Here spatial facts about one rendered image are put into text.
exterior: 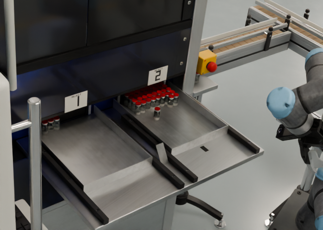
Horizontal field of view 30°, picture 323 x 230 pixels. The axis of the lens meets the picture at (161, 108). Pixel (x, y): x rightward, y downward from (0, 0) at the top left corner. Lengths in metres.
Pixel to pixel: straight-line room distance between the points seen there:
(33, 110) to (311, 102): 0.71
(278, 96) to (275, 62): 3.01
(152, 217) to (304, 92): 1.28
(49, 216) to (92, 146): 0.36
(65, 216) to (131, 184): 0.47
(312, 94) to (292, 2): 4.11
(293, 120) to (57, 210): 1.02
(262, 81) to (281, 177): 1.02
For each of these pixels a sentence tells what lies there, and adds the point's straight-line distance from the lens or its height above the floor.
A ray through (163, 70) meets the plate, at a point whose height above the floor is 1.03.
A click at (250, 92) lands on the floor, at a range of 4.12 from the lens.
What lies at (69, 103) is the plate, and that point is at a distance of 1.97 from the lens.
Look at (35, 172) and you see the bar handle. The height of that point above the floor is 1.31.
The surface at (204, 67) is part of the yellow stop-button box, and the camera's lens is 2.31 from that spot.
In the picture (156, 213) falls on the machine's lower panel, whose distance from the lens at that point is 2.65.
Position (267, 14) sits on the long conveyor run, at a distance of 2.98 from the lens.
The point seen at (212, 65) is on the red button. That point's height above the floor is 1.01.
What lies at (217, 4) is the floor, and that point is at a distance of 5.32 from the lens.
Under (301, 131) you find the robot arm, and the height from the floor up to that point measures 1.23.
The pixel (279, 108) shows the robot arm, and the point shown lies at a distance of 1.53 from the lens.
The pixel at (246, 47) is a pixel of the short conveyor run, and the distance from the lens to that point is 2.64.
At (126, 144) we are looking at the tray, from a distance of 2.04.
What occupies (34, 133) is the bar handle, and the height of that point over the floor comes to 1.41.
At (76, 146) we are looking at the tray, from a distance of 2.02.
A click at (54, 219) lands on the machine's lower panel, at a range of 2.27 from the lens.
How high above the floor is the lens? 2.13
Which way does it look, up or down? 34 degrees down
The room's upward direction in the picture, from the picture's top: 7 degrees clockwise
